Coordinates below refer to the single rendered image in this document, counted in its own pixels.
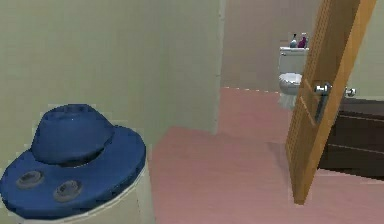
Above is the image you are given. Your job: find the magenta bottle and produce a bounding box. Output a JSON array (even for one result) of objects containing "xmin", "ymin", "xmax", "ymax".
[{"xmin": 297, "ymin": 32, "xmax": 308, "ymax": 49}]

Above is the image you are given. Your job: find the wooden room door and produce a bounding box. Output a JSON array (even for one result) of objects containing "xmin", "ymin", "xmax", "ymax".
[{"xmin": 285, "ymin": 0, "xmax": 378, "ymax": 206}]

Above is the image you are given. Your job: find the white bin with blue lid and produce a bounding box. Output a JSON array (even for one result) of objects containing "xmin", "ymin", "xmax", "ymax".
[{"xmin": 0, "ymin": 103, "xmax": 156, "ymax": 224}]

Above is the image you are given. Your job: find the dark brown chest of drawers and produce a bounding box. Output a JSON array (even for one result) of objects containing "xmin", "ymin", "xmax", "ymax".
[{"xmin": 317, "ymin": 97, "xmax": 384, "ymax": 181}]

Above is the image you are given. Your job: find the white toilet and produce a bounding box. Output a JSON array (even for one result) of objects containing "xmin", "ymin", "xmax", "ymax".
[{"xmin": 277, "ymin": 46, "xmax": 310, "ymax": 111}]

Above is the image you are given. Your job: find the silver door lever handle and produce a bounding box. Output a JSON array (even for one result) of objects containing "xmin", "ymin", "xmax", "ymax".
[{"xmin": 313, "ymin": 81, "xmax": 333, "ymax": 125}]

